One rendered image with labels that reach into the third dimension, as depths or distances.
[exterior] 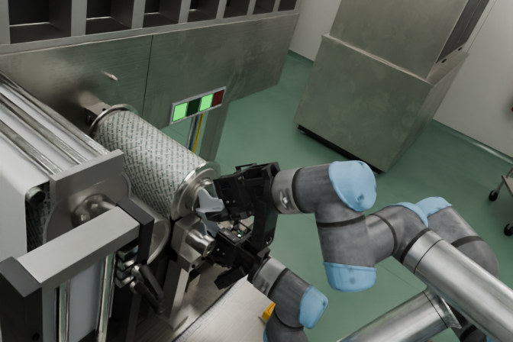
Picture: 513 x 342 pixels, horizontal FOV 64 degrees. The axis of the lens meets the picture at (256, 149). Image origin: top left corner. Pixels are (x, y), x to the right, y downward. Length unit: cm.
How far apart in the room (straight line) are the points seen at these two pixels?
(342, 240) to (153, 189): 40
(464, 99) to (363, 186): 466
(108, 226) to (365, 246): 36
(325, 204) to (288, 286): 31
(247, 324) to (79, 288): 62
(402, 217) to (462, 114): 458
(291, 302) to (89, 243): 51
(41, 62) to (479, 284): 84
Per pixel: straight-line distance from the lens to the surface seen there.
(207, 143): 189
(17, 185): 57
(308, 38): 572
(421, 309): 88
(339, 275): 65
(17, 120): 68
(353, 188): 60
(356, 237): 64
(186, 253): 90
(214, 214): 77
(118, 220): 51
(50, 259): 47
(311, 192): 63
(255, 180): 70
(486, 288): 70
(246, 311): 114
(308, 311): 89
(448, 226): 92
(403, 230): 73
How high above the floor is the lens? 180
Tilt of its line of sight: 31 degrees down
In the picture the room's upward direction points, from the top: 17 degrees clockwise
